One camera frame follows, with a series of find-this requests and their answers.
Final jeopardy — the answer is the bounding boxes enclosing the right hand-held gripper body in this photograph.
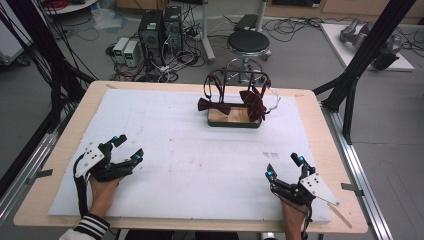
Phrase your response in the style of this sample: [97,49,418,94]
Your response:
[270,163,341,207]

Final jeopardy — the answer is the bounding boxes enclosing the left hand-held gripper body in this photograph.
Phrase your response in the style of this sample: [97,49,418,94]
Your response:
[73,141,137,183]

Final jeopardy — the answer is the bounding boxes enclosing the black rack with wooden tray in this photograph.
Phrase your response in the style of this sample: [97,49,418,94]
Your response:
[206,68,272,129]

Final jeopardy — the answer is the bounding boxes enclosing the striped red bow tie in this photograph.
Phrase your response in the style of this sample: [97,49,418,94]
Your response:
[238,78,282,123]

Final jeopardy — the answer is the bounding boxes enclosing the plain dark red bow tie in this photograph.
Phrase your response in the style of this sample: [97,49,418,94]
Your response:
[196,73,233,117]

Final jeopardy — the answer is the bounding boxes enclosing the person's right hand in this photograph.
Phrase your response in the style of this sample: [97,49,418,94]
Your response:
[280,199,308,232]

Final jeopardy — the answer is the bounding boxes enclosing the person's left hand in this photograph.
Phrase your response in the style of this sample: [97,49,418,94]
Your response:
[88,175,124,216]

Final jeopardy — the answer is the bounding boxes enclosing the grey metal clip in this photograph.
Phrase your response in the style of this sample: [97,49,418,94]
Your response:
[340,182,365,198]
[25,168,54,185]

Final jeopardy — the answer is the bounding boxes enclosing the thin wooden stick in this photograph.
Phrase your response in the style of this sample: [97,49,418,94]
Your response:
[326,202,354,230]

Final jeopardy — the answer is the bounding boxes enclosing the white foam mat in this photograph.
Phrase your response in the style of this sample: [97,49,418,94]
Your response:
[48,88,333,224]

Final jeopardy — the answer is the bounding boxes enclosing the striped black white sleeve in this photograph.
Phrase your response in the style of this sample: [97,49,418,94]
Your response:
[59,213,111,240]

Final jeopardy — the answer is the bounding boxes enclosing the white power supply unit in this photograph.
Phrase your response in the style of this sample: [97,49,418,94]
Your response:
[122,40,141,68]
[112,36,130,64]

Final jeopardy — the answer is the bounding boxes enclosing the person's dark trousers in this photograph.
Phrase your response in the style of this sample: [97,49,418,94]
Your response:
[124,229,241,240]

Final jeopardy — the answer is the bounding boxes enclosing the large black computer tower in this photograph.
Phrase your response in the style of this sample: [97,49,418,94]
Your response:
[137,9,165,65]

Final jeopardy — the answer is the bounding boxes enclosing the white floor board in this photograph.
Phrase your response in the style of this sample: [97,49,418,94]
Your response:
[319,22,416,72]

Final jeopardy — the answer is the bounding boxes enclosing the clear plastic bag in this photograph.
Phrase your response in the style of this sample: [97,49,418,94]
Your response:
[91,5,128,32]

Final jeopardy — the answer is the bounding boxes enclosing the slim black computer tower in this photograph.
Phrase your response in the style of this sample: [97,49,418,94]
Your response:
[162,5,184,55]

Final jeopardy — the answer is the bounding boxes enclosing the black round stool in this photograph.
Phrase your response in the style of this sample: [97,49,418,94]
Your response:
[218,29,273,85]

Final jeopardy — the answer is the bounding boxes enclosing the white desk leg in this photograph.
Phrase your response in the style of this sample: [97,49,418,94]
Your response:
[199,0,216,65]
[254,0,270,33]

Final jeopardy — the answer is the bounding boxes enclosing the round white table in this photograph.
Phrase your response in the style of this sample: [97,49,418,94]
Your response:
[42,0,100,16]

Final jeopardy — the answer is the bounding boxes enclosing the flat black box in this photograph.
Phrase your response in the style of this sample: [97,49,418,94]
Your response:
[233,13,260,33]

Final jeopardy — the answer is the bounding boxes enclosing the right hand-held gripper cable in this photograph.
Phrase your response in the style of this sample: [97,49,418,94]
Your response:
[301,203,314,240]

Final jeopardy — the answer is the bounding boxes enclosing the aluminium rail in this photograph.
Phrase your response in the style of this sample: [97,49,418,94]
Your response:
[0,129,60,225]
[321,102,395,240]

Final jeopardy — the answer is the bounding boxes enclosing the tangle of floor cables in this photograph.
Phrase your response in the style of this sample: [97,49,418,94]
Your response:
[105,31,207,84]

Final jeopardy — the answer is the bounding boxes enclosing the black metal frame strut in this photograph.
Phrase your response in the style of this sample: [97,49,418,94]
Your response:
[312,0,418,145]
[0,0,97,134]

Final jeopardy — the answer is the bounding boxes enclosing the black floor cables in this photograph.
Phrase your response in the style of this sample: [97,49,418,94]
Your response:
[262,15,336,43]

